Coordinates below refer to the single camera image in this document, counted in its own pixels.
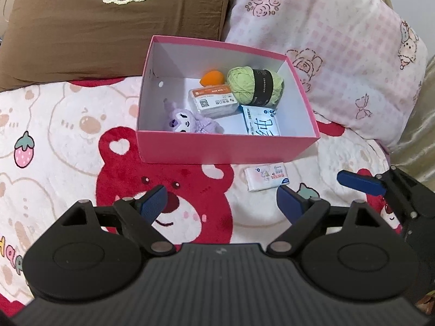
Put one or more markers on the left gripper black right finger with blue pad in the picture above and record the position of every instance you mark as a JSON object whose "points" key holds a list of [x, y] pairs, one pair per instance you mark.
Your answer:
{"points": [[348, 252]]}

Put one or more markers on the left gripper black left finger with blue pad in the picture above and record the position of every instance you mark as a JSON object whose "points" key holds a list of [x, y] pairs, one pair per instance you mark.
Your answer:
{"points": [[92, 252]]}

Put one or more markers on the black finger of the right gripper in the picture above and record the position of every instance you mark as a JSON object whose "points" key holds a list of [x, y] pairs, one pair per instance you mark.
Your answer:
{"points": [[366, 184]]}

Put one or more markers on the blue wet wipes pack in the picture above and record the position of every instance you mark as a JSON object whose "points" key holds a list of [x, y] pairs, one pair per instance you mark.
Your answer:
{"points": [[260, 121]]}

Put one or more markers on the green yarn ball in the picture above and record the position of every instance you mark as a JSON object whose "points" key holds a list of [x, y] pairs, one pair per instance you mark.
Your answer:
{"points": [[255, 87]]}

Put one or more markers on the purple plush toy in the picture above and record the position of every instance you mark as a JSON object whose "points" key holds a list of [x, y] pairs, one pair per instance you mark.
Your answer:
{"points": [[180, 120]]}

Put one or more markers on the clear plastic box orange label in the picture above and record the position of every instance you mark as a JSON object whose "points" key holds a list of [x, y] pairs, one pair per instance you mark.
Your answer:
{"points": [[213, 101]]}

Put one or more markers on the pink cardboard box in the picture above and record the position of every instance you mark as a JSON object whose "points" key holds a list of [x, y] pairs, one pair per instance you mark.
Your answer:
{"points": [[174, 66]]}

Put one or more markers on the orange makeup sponge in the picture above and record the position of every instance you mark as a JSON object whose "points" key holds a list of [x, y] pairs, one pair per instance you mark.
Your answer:
{"points": [[212, 78]]}

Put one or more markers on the small white tissue pack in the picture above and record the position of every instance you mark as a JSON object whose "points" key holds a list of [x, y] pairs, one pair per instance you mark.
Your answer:
{"points": [[267, 176]]}

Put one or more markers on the white red bear blanket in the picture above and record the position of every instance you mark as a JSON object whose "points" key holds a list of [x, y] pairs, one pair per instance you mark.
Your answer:
{"points": [[69, 141]]}

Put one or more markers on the brown embroidered pillow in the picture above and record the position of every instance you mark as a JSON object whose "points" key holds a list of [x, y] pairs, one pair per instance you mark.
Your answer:
{"points": [[49, 41]]}

